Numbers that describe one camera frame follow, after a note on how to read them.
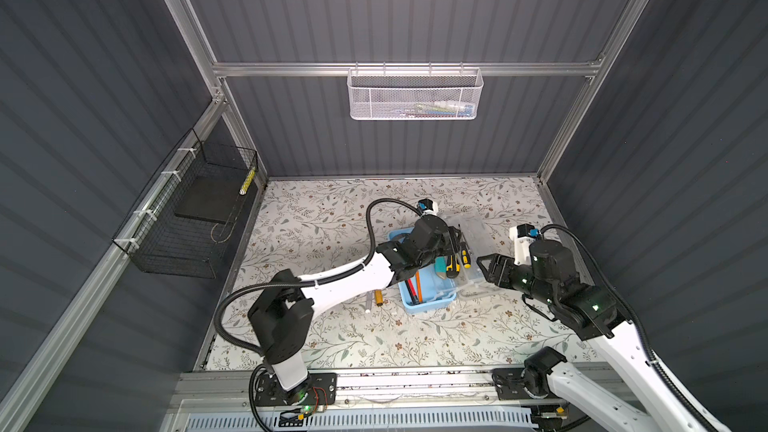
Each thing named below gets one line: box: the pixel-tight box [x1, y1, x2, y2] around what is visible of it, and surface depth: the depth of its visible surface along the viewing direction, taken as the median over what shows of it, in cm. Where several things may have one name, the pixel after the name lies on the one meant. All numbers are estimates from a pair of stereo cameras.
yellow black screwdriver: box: [460, 241, 471, 269], surface depth 85 cm
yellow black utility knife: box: [446, 255, 461, 278], surface depth 87 cm
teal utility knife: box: [434, 256, 447, 280], surface depth 88 cm
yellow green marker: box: [239, 166, 257, 196], surface depth 83 cm
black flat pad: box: [174, 172, 245, 224], surface depth 80 cm
